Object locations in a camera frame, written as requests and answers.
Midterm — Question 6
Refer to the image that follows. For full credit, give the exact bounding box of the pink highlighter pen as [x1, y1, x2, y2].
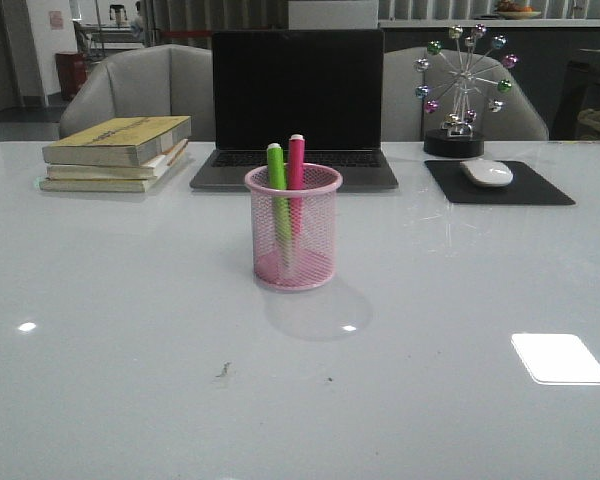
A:
[287, 134, 305, 237]

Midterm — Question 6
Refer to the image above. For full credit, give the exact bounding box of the middle book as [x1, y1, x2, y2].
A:
[47, 139, 189, 180]

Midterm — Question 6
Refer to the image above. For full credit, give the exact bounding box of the white computer mouse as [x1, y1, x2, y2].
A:
[460, 158, 514, 187]

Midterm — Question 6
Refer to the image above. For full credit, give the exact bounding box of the grey right armchair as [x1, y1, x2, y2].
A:
[381, 47, 549, 142]

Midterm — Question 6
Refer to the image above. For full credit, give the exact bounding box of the bottom book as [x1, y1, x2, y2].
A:
[37, 151, 185, 193]

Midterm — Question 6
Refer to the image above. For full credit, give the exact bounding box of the ferris wheel desk ornament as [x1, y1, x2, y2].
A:
[413, 23, 513, 159]

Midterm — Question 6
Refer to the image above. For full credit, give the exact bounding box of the black mouse pad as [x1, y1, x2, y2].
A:
[424, 159, 575, 206]

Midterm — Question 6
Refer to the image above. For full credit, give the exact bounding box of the grey laptop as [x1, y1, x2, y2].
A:
[190, 29, 398, 192]

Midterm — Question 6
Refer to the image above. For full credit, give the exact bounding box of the yellow top book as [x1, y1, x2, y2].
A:
[42, 116, 191, 167]

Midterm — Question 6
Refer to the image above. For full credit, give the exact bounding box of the fruit bowl on counter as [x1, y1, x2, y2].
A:
[494, 0, 542, 20]

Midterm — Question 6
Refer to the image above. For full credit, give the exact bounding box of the red trash bin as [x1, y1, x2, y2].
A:
[55, 52, 87, 101]

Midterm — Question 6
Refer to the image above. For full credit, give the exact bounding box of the grey armchair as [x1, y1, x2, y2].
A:
[381, 47, 549, 142]
[59, 44, 216, 141]

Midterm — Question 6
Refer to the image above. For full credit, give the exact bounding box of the pink mesh pen holder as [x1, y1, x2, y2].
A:
[244, 164, 342, 291]

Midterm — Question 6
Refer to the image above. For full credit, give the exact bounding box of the red barrier belt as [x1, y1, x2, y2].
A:
[159, 29, 213, 39]

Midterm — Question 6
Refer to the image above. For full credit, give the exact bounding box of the white cabinet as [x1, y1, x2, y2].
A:
[288, 1, 379, 30]

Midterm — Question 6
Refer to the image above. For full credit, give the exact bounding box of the grey left armchair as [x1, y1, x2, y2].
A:
[59, 44, 216, 141]

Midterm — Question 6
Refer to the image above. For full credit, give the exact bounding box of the green highlighter pen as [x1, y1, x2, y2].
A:
[266, 143, 293, 273]

